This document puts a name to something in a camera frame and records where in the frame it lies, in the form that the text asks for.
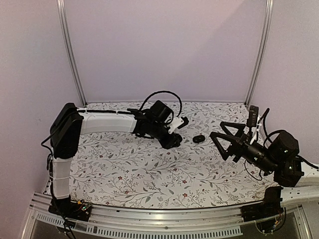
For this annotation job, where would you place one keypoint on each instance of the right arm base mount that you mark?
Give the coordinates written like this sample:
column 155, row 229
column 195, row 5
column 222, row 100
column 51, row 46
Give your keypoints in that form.
column 268, row 214

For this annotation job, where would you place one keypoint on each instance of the floral patterned table mat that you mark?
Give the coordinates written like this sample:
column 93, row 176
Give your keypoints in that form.
column 121, row 169

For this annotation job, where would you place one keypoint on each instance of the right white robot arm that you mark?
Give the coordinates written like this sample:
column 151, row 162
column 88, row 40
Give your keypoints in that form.
column 297, row 179

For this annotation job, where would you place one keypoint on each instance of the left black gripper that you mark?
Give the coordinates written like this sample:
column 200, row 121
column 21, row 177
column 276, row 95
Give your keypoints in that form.
column 168, row 144

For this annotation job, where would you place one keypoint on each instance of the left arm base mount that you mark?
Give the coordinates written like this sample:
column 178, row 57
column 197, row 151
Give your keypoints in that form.
column 66, row 208

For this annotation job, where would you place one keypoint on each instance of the aluminium frame post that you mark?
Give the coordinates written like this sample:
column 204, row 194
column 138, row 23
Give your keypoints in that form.
column 69, row 51
column 261, row 51

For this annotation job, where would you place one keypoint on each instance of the right aluminium frame post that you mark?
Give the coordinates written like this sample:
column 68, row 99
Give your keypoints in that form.
column 261, row 51

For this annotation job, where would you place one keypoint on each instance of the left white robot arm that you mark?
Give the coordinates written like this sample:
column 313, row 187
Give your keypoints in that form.
column 158, row 122

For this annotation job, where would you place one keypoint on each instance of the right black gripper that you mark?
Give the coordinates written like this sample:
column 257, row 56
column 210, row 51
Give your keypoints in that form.
column 242, row 144

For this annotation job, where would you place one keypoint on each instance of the left aluminium frame post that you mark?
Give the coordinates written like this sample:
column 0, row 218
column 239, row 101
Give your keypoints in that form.
column 69, row 51

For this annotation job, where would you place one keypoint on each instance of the front aluminium rail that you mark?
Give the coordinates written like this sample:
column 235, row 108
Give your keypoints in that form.
column 106, row 222

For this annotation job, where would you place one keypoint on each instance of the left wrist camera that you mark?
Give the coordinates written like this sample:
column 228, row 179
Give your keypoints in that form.
column 177, row 123

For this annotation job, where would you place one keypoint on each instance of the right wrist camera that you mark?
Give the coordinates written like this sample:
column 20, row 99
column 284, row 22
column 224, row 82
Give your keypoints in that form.
column 254, row 119

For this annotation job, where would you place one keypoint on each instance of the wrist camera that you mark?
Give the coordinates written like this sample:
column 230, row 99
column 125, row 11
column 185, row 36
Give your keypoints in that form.
column 177, row 123
column 254, row 119

